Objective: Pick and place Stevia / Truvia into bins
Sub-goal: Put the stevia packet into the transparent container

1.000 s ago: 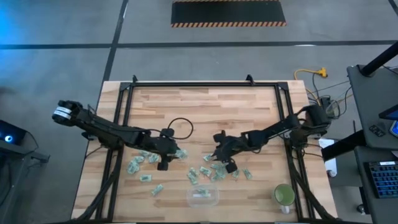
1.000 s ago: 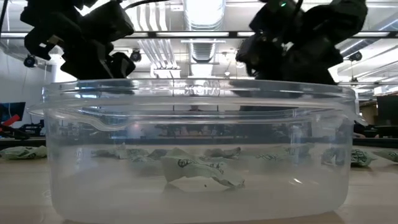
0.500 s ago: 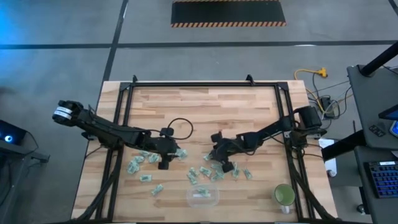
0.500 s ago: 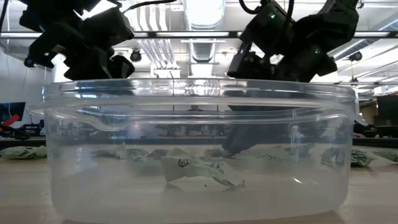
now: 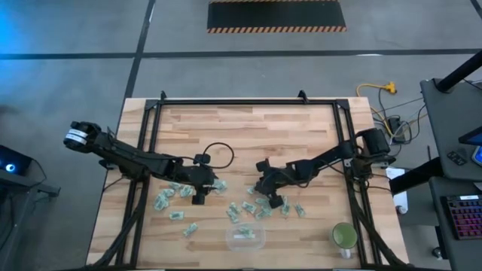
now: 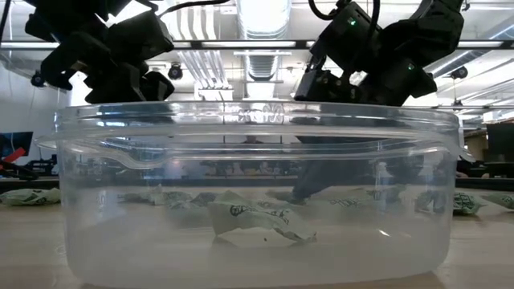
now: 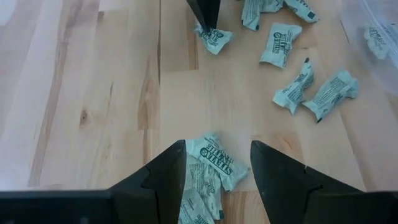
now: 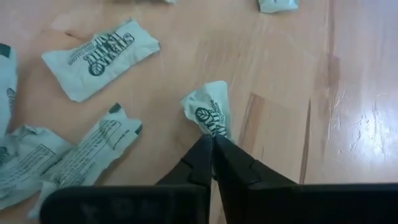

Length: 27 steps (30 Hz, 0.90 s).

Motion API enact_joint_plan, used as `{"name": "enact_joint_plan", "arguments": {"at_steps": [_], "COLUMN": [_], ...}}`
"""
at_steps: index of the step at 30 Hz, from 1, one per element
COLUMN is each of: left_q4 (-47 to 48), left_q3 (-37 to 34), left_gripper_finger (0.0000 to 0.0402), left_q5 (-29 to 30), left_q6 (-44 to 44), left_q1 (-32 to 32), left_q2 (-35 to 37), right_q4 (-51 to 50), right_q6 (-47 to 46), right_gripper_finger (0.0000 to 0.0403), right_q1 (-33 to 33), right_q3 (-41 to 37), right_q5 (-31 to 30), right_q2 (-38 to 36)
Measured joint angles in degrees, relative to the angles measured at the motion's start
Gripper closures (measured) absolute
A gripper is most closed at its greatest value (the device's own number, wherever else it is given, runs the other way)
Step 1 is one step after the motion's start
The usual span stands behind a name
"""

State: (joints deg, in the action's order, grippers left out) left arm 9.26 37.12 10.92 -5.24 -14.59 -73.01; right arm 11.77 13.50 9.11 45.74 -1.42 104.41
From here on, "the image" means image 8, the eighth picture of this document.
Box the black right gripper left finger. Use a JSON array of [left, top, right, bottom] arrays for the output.
[[155, 134, 215, 187]]

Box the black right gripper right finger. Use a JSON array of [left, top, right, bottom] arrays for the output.
[[213, 134, 298, 224]]

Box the white stevia sweetener packet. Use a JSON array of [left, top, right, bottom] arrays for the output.
[[27, 102, 143, 218], [0, 43, 19, 136], [257, 0, 299, 14], [42, 18, 161, 103], [0, 124, 75, 210], [181, 80, 233, 140]]

